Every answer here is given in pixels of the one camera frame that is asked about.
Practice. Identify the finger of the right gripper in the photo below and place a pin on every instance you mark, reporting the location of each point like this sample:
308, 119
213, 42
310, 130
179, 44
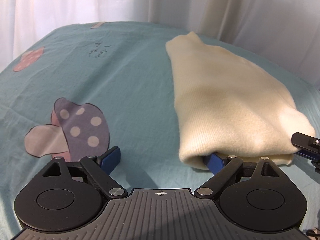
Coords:
308, 147

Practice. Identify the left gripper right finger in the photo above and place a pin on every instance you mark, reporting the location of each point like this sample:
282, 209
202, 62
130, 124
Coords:
224, 171

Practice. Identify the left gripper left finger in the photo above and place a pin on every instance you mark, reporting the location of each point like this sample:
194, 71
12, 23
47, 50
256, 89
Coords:
98, 170

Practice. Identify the cream knit sweater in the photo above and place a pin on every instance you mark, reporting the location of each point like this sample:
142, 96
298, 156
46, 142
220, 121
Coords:
228, 105

